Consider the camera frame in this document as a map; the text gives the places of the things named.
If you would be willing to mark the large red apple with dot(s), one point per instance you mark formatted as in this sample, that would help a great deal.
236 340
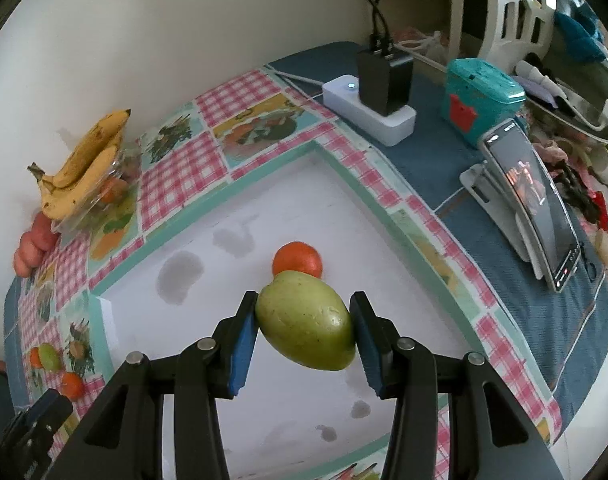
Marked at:
41 233

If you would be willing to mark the clear plastic fruit container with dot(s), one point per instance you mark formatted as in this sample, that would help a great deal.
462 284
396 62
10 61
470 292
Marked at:
112 187

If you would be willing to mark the white power strip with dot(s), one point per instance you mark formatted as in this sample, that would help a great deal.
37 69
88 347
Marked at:
341 95

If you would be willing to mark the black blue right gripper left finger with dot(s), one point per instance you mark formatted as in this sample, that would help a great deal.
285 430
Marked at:
120 437

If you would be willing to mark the small orange tangerine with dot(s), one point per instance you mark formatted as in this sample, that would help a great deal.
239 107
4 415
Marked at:
34 358

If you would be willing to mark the pink checkered fruit tablecloth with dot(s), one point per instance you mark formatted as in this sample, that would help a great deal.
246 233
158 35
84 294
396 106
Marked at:
229 135

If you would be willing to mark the small pink apple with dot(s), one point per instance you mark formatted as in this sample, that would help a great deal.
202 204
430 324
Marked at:
23 270

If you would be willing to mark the large orange tangerine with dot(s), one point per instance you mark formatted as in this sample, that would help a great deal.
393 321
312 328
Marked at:
299 257

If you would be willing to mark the tangerine with stem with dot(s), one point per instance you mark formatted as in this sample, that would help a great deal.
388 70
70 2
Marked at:
72 386

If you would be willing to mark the brown round fruit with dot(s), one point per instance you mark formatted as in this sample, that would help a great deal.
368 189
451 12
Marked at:
77 350

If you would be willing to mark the lower yellow banana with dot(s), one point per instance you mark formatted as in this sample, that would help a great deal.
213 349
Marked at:
60 203

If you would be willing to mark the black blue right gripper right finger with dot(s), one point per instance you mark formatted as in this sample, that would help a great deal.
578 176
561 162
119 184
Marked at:
490 434

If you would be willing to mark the small green mango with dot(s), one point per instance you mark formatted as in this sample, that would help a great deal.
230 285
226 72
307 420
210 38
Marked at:
49 357

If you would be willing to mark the white tray with teal rim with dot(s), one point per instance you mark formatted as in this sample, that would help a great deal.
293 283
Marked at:
305 238

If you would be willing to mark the teal plastic box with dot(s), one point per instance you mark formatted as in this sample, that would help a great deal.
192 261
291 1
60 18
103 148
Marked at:
478 96

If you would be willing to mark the white lattice chair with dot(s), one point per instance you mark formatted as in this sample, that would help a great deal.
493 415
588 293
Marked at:
516 28

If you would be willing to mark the black power adapter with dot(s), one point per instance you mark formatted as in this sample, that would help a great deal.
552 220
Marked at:
384 81

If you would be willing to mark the upper spotted yellow banana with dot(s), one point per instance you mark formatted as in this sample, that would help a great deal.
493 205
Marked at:
89 147

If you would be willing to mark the large green mango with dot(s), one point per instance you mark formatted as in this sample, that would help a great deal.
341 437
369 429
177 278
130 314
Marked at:
306 321

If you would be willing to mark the smartphone with lit screen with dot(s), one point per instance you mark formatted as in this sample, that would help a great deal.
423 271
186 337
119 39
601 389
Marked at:
512 158

